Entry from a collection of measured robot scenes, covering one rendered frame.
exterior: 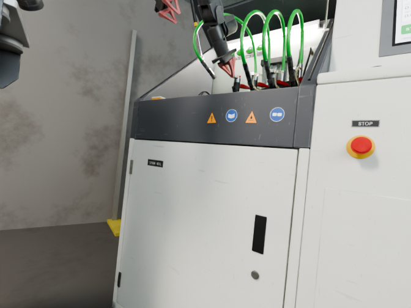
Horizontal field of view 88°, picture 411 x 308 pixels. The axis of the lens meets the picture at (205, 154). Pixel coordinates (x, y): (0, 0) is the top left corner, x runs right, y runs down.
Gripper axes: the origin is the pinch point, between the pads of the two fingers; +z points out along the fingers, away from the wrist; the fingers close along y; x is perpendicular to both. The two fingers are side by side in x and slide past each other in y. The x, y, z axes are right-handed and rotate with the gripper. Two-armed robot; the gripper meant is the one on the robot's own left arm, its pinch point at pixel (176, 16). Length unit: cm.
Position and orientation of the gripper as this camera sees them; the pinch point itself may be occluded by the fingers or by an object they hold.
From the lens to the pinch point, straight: 107.2
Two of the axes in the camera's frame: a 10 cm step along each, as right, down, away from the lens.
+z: 6.3, 7.6, 1.1
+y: -4.0, 2.0, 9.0
